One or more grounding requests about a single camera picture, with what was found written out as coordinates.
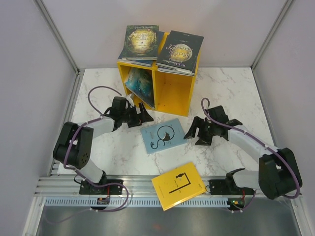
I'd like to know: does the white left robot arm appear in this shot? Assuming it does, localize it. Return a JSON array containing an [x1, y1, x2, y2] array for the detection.
[[53, 96, 154, 194]]

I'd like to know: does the navy blue crest book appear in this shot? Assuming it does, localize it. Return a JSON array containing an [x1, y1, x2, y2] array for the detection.
[[117, 30, 165, 67]]

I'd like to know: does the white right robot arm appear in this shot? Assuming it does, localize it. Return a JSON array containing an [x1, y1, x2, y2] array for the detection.
[[184, 106, 303, 200]]

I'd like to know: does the white slotted cable duct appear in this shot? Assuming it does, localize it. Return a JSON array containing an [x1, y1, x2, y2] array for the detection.
[[45, 197, 230, 207]]

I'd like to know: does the yellow wooden shelf box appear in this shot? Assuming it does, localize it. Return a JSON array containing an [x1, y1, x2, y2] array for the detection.
[[117, 32, 204, 117]]

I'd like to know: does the light blue cat book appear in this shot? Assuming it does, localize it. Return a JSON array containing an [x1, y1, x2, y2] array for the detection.
[[140, 118, 187, 154]]

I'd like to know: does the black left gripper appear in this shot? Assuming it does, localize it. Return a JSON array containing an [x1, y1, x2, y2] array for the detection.
[[120, 102, 153, 128]]

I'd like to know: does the yellow file folder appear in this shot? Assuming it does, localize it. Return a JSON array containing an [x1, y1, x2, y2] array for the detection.
[[152, 162, 206, 211]]

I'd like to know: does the black Moon and Sixpence book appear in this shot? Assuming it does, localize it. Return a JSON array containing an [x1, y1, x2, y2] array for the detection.
[[156, 30, 204, 76]]

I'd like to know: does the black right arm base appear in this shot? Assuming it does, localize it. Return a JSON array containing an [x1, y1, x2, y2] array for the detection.
[[209, 174, 254, 196]]

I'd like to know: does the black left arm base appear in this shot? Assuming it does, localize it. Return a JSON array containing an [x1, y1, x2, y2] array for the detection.
[[79, 179, 124, 196]]

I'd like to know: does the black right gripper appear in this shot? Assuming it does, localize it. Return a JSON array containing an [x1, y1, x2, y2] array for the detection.
[[184, 116, 217, 146]]

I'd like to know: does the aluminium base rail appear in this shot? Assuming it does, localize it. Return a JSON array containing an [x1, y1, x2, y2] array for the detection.
[[34, 176, 303, 198]]

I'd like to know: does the teal ocean cover book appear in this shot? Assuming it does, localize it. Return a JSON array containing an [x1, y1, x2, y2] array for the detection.
[[124, 67, 155, 109]]

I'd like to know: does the green forest cover book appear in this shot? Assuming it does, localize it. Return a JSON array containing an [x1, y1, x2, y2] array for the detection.
[[121, 25, 159, 60]]

